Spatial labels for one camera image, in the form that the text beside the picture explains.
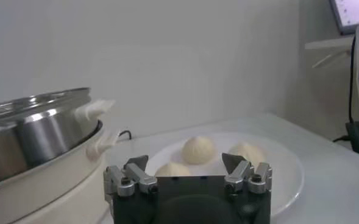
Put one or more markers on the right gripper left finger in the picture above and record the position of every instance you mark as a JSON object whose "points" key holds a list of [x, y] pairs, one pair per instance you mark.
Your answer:
{"points": [[139, 178]]}

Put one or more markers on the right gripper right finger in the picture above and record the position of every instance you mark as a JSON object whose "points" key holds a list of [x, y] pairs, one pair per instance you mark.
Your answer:
{"points": [[240, 173]]}

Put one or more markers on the white steamed baozi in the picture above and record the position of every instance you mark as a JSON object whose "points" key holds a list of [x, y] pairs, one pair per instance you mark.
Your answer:
{"points": [[199, 150], [250, 152], [172, 170]]}

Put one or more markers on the steel perforated steamer basket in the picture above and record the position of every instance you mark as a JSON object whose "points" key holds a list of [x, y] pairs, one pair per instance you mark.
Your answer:
{"points": [[39, 131]]}

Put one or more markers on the white oval plate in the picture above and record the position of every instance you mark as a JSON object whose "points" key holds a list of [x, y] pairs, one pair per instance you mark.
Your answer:
{"points": [[286, 179]]}

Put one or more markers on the grey framed display screen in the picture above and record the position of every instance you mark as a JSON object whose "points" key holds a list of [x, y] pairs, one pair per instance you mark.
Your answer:
{"points": [[353, 13]]}

